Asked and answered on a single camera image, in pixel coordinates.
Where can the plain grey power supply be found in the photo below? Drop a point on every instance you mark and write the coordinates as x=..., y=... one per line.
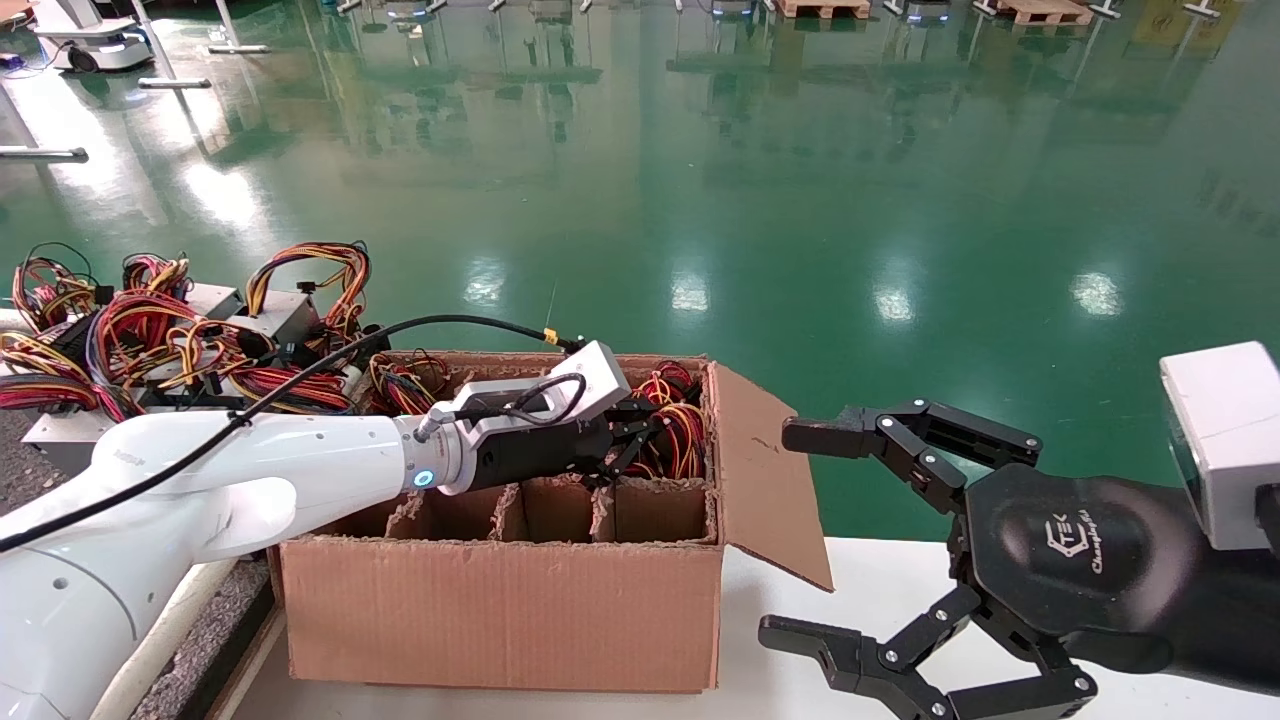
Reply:
x=65, y=440

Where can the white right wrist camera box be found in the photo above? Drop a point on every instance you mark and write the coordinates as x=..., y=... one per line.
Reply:
x=1225, y=440

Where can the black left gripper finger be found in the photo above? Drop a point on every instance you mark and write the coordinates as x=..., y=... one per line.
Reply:
x=630, y=418
x=622, y=458

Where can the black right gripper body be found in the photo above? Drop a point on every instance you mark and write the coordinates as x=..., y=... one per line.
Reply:
x=1070, y=560

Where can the black round connector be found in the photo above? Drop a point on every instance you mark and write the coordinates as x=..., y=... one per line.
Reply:
x=375, y=338

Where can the white table leg with foot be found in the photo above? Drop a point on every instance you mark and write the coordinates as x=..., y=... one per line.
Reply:
x=175, y=82
x=45, y=154
x=240, y=47

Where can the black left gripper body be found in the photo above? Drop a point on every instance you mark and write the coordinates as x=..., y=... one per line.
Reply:
x=530, y=455

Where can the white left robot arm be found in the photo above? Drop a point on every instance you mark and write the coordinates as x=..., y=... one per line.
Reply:
x=250, y=470

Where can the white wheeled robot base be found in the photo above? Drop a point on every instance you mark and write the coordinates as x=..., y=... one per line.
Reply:
x=90, y=45

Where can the cardboard divider grid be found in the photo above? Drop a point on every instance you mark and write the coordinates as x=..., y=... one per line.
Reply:
x=605, y=515

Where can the brown cardboard box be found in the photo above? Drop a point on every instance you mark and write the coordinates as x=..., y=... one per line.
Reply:
x=500, y=620

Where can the small purple object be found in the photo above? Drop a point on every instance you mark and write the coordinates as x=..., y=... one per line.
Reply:
x=12, y=62

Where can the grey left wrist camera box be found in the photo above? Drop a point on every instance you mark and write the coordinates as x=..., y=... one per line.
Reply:
x=600, y=375

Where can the silver power supply unit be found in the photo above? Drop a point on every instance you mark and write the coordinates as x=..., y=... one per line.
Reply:
x=280, y=315
x=212, y=298

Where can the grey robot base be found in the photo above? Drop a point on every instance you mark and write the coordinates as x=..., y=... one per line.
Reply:
x=733, y=7
x=410, y=8
x=552, y=8
x=927, y=9

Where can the wooden pallet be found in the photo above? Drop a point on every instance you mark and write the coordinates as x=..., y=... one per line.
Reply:
x=1040, y=12
x=820, y=8

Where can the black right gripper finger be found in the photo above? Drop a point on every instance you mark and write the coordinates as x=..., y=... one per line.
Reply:
x=840, y=655
x=840, y=432

